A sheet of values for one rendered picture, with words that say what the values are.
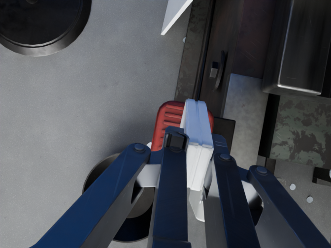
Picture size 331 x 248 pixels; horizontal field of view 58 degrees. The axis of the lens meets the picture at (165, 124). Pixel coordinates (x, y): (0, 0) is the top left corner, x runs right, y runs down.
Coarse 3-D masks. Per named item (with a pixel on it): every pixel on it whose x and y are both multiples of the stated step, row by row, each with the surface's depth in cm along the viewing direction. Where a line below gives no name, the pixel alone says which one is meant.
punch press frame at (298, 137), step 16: (272, 96) 45; (272, 112) 44; (288, 112) 42; (304, 112) 42; (320, 112) 42; (272, 128) 43; (288, 128) 42; (304, 128) 42; (320, 128) 42; (272, 144) 42; (288, 144) 42; (304, 144) 42; (320, 144) 42; (288, 160) 42; (304, 160) 42; (320, 160) 42
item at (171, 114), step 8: (168, 104) 30; (176, 104) 31; (184, 104) 31; (160, 112) 31; (168, 112) 31; (176, 112) 31; (208, 112) 30; (160, 120) 30; (168, 120) 30; (176, 120) 31; (160, 128) 30; (160, 136) 30; (152, 144) 31; (160, 144) 30
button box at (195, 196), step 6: (210, 18) 82; (210, 24) 82; (210, 30) 81; (204, 54) 80; (204, 60) 80; (204, 66) 80; (198, 90) 79; (198, 96) 78; (192, 192) 53; (198, 192) 47; (192, 198) 52; (198, 198) 46; (192, 204) 50; (198, 204) 45; (198, 210) 44; (198, 216) 44
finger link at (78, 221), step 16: (128, 160) 14; (144, 160) 14; (112, 176) 12; (128, 176) 13; (96, 192) 11; (112, 192) 12; (128, 192) 13; (80, 208) 10; (96, 208) 11; (112, 208) 11; (128, 208) 14; (64, 224) 10; (80, 224) 10; (96, 224) 10; (112, 224) 12; (48, 240) 9; (64, 240) 9; (80, 240) 9; (96, 240) 10
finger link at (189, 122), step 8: (192, 104) 21; (184, 112) 21; (192, 112) 20; (184, 120) 20; (192, 120) 18; (184, 128) 19; (192, 128) 17; (192, 136) 16; (192, 144) 16; (192, 152) 16; (192, 160) 16; (192, 168) 16
